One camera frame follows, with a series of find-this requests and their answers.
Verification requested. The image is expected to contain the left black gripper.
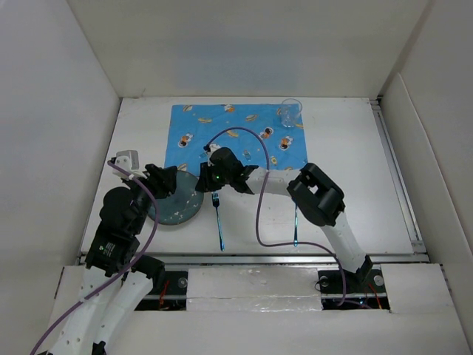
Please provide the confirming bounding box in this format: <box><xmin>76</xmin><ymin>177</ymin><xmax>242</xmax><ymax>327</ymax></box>
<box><xmin>123</xmin><ymin>163</ymin><xmax>177</xmax><ymax>233</ymax></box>

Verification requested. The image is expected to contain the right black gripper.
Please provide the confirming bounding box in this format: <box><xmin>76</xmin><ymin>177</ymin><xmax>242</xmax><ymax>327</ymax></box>
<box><xmin>196</xmin><ymin>161</ymin><xmax>232</xmax><ymax>192</ymax></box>

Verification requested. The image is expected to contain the blue metal fork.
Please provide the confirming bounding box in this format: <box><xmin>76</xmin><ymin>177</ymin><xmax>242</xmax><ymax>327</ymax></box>
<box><xmin>211</xmin><ymin>191</ymin><xmax>225</xmax><ymax>251</ymax></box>

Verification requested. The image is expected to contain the teal ceramic plate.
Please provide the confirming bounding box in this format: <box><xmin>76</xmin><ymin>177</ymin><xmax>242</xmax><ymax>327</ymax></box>
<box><xmin>157</xmin><ymin>171</ymin><xmax>204</xmax><ymax>226</ymax></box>

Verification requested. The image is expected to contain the blue cartoon print cloth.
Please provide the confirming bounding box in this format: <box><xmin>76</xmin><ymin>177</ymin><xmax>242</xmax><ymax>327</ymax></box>
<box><xmin>165</xmin><ymin>104</ymin><xmax>308</xmax><ymax>176</ymax></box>

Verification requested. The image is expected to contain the clear plastic cup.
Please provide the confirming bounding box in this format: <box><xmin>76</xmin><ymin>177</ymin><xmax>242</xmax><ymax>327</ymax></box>
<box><xmin>278</xmin><ymin>98</ymin><xmax>303</xmax><ymax>128</ymax></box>

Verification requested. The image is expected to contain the blue metal spoon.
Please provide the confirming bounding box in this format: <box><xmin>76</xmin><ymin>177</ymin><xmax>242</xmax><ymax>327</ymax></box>
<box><xmin>293</xmin><ymin>202</ymin><xmax>299</xmax><ymax>248</ymax></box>

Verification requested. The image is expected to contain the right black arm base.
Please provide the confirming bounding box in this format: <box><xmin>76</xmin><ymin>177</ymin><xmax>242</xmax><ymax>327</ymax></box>
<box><xmin>314</xmin><ymin>268</ymin><xmax>390</xmax><ymax>311</ymax></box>

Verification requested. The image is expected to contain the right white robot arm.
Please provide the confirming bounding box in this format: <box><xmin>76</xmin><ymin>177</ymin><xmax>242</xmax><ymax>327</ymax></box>
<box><xmin>196</xmin><ymin>144</ymin><xmax>372</xmax><ymax>291</ymax></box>

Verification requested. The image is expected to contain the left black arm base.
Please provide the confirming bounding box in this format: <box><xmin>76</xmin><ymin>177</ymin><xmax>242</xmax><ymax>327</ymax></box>
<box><xmin>135</xmin><ymin>271</ymin><xmax>188</xmax><ymax>311</ymax></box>

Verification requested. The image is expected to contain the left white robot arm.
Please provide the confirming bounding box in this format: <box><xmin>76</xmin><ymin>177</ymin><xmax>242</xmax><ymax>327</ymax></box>
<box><xmin>48</xmin><ymin>158</ymin><xmax>177</xmax><ymax>354</ymax></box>

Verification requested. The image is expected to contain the white foam block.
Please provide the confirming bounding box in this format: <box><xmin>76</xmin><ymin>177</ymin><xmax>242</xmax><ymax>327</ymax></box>
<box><xmin>186</xmin><ymin>266</ymin><xmax>322</xmax><ymax>312</ymax></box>

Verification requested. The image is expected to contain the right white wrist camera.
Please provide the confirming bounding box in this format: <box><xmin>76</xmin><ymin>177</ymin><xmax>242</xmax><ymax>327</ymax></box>
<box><xmin>204</xmin><ymin>143</ymin><xmax>221</xmax><ymax>161</ymax></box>

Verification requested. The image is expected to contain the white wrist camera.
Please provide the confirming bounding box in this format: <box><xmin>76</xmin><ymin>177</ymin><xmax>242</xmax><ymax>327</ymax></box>
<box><xmin>204</xmin><ymin>143</ymin><xmax>221</xmax><ymax>161</ymax></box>
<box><xmin>107</xmin><ymin>150</ymin><xmax>143</xmax><ymax>180</ymax></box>

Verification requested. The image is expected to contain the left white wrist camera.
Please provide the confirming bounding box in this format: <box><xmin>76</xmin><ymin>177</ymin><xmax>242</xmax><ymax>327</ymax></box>
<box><xmin>107</xmin><ymin>150</ymin><xmax>143</xmax><ymax>180</ymax></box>

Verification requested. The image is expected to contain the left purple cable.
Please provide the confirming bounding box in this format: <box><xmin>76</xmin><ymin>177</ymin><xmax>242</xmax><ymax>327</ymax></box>
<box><xmin>29</xmin><ymin>158</ymin><xmax>160</xmax><ymax>355</ymax></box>

